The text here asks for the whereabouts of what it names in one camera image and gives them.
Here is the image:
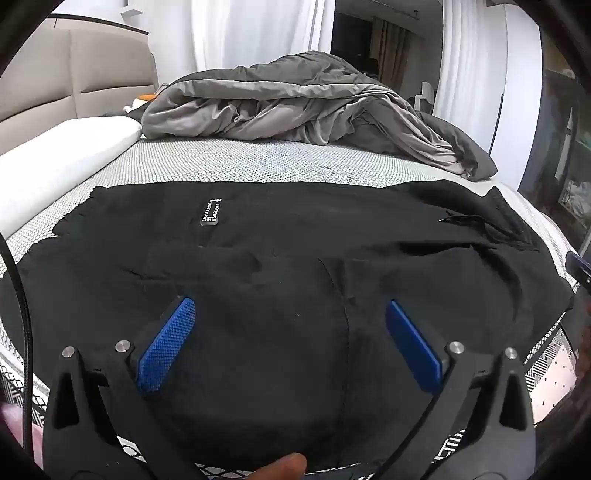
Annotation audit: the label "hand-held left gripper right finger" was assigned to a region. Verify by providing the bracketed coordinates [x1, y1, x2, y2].
[379, 300, 539, 480]

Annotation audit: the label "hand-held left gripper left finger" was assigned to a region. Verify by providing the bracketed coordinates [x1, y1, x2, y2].
[43, 296, 197, 480]

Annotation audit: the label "black pants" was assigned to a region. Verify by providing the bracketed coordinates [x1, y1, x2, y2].
[0, 179, 575, 474]

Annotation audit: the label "person's left hand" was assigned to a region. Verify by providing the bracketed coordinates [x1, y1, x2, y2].
[238, 452, 309, 480]

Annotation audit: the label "black white patterned bedsheet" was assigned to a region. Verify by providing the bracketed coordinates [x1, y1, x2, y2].
[0, 318, 578, 480]

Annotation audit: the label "dark glass cabinet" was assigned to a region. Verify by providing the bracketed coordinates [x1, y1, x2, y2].
[517, 18, 591, 250]

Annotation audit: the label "white pillow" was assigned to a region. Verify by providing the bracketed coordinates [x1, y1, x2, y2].
[0, 115, 144, 234]

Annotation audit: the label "bed with white mesh mat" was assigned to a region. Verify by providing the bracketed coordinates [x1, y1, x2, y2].
[0, 115, 583, 480]

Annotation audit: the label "white curtain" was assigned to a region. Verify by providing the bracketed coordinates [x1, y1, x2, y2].
[431, 0, 543, 185]
[117, 0, 335, 86]

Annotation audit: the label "white chair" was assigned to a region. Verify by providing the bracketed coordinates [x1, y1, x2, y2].
[406, 80, 437, 114]

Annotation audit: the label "orange white toy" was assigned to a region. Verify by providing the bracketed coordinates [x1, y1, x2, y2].
[124, 92, 160, 114]

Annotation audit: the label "grey duvet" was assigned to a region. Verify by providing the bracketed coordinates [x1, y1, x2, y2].
[141, 51, 498, 181]

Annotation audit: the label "beige padded headboard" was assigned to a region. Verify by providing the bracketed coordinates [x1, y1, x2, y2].
[0, 14, 160, 158]

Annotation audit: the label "brown curtain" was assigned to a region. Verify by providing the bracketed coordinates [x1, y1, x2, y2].
[369, 17, 411, 88]

